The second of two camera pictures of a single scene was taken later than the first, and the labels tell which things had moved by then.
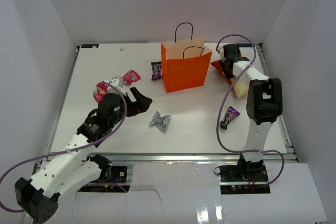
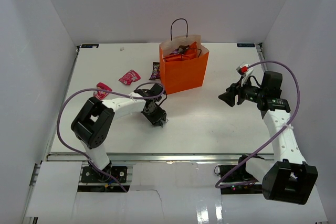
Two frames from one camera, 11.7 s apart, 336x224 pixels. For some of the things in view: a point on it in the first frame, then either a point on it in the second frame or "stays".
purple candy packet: x=230 y=114 to x=180 y=50
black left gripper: x=141 y=105 to x=160 y=114
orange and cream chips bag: x=240 y=87 to x=191 y=53
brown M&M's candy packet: x=157 y=72 stays
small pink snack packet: x=130 y=76 stays
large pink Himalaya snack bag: x=101 y=89 stays
